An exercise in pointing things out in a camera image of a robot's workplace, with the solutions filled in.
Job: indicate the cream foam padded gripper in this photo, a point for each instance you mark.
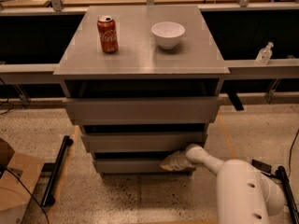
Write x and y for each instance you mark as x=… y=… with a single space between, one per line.
x=176 y=161

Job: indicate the grey bottom drawer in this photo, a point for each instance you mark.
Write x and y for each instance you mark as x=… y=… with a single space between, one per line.
x=128 y=166

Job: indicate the grey drawer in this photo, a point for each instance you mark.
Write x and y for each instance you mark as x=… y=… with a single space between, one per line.
x=125 y=111
x=139 y=142
x=128 y=166

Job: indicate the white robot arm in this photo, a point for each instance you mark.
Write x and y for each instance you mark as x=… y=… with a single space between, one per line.
x=244 y=194

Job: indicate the grey drawer cabinet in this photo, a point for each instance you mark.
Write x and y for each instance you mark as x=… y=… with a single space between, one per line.
x=141 y=82

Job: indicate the grey middle drawer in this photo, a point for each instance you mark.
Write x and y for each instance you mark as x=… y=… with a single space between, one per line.
x=139 y=142

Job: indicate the grey top drawer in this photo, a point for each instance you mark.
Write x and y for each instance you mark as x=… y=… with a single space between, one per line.
x=125 y=111

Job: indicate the small black floor device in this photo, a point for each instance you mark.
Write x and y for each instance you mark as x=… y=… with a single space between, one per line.
x=263 y=167

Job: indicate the black floor stand right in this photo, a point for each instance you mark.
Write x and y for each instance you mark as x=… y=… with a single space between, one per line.
x=282 y=176

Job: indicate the black metal floor bar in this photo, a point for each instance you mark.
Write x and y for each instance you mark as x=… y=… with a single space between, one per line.
x=54 y=169

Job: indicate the white ceramic bowl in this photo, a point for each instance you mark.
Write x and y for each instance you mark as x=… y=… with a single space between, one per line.
x=167 y=34

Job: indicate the clear sanitizer bottle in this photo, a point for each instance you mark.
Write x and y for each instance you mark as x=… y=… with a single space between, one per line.
x=264 y=54

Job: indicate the red cola can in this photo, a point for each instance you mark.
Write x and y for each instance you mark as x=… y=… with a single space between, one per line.
x=108 y=34

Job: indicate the brown cardboard box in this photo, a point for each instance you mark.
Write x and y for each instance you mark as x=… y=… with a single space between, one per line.
x=17 y=182

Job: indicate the grey metal rail frame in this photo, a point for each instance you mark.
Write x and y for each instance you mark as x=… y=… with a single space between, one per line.
x=28 y=70

